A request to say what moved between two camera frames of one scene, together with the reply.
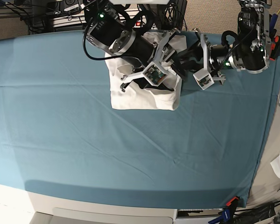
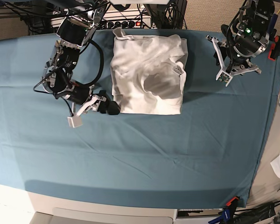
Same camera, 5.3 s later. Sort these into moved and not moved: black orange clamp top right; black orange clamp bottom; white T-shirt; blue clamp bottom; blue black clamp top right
Moved: white T-shirt
Not moved: black orange clamp bottom; black orange clamp top right; blue clamp bottom; blue black clamp top right
